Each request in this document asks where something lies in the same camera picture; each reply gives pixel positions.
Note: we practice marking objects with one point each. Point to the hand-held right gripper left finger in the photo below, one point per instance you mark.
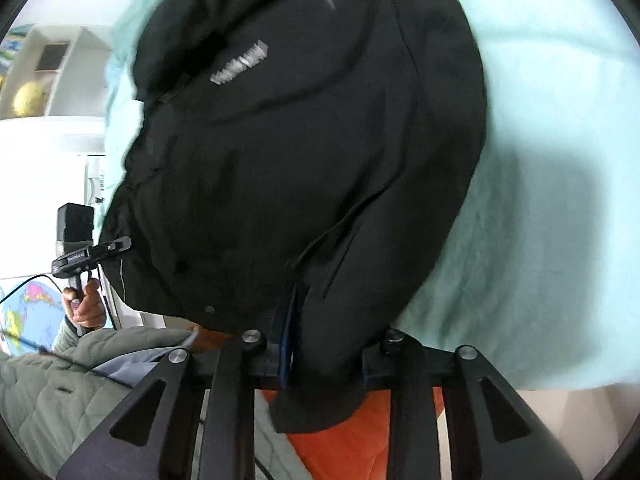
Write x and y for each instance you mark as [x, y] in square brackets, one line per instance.
[235, 410]

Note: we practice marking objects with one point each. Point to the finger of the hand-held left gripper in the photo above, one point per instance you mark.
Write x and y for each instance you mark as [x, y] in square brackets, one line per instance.
[112, 249]

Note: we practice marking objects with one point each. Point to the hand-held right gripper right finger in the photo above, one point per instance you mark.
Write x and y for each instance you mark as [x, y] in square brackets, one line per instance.
[425, 410]

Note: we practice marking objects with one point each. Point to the black hooded jacket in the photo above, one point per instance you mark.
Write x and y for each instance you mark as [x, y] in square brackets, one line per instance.
[300, 160]

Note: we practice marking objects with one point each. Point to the person's left forearm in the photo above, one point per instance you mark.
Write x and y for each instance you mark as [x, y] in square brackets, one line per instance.
[60, 390]

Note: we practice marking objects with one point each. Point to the person's left hand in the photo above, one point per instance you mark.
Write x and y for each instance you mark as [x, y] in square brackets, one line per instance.
[90, 307]

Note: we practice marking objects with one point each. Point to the colourful world map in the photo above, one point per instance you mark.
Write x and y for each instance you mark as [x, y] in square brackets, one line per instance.
[30, 315]

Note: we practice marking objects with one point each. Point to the orange cloth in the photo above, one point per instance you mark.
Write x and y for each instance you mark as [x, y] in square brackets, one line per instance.
[340, 450]

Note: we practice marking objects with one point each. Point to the yellow globe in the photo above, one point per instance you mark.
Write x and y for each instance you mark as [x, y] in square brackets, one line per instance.
[29, 98]

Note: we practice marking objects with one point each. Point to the white built-in bookshelf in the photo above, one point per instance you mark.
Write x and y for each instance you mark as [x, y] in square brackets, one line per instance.
[65, 75]

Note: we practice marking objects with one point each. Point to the teal quilted blanket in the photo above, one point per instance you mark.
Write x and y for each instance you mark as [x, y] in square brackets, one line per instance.
[550, 210]

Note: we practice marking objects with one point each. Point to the black picture frame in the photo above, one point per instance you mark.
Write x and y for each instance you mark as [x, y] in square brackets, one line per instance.
[52, 56]

